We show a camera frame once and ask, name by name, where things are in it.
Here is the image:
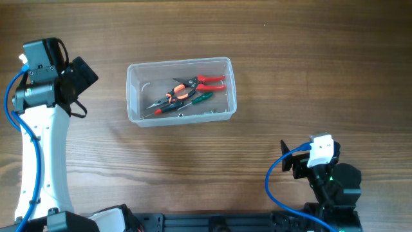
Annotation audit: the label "blue cable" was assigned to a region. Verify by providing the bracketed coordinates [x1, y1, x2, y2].
[265, 142, 337, 232]
[3, 66, 43, 232]

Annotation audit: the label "right blue cable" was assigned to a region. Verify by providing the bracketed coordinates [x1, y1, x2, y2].
[265, 142, 337, 232]

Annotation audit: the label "small silver wrench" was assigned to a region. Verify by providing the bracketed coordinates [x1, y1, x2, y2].
[178, 109, 221, 117]

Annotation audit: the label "red black handled screwdriver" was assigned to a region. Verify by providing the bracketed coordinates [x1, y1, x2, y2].
[143, 101, 184, 119]

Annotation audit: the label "green handled screwdriver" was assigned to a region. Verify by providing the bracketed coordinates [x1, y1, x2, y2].
[177, 92, 213, 110]

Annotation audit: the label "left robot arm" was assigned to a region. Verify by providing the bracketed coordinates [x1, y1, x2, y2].
[2, 37, 145, 231]

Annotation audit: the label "orange black needle-nose pliers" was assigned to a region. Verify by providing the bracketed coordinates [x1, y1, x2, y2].
[147, 84, 196, 109]

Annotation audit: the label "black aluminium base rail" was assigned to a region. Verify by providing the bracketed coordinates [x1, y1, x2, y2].
[134, 211, 328, 232]

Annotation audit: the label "clear plastic container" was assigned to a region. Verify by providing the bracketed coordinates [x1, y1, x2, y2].
[126, 57, 237, 127]

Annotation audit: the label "left blue cable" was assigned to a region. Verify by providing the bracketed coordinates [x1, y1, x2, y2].
[3, 66, 43, 232]

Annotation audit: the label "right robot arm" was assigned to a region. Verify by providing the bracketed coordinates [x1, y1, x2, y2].
[282, 142, 362, 232]

